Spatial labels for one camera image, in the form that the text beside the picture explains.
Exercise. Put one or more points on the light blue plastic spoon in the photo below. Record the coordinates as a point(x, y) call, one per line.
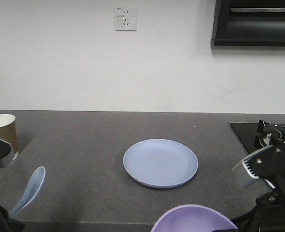
point(32, 190)

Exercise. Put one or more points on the black gas stove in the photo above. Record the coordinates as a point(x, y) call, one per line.
point(254, 136)

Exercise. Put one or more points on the white wall socket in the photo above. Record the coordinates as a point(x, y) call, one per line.
point(125, 18)

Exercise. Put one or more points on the light blue round plate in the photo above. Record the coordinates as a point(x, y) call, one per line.
point(160, 163)

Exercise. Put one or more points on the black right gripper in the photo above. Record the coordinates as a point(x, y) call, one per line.
point(269, 213)

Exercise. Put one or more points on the black range hood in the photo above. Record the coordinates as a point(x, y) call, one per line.
point(249, 23)

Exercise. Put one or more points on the purple plastic bowl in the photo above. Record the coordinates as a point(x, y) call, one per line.
point(192, 218)

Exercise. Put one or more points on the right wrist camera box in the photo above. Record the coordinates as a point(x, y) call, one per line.
point(265, 163)

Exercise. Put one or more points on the brown paper cup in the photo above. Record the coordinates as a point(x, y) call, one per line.
point(8, 132)

